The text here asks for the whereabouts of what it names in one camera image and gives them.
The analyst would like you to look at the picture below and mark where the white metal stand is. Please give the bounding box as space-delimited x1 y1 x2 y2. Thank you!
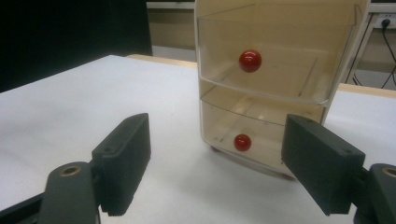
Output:
341 3 396 86

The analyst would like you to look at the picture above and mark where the clear drawer with large red knob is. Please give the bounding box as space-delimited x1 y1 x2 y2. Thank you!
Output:
196 3 362 105

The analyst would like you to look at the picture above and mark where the beige plastic drawer cabinet frame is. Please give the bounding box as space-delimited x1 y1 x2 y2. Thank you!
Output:
193 0 372 182

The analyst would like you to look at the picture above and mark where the black curtain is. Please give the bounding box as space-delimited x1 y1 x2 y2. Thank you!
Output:
0 0 154 93

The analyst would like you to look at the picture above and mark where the white wall socket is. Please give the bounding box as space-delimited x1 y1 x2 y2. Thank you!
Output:
375 13 396 31

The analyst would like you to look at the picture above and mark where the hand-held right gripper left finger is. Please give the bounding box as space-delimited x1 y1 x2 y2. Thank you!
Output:
92 112 152 217

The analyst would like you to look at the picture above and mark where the clear drawer with small red knob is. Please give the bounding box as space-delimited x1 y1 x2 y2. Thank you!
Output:
199 84 327 175

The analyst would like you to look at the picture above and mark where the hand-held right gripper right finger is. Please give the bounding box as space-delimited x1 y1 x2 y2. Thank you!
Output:
280 113 366 217

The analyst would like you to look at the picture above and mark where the white horizontal rail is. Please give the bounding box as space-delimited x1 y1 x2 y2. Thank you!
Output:
146 0 196 10

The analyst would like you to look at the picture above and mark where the black power cable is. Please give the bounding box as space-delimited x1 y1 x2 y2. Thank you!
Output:
380 18 396 90

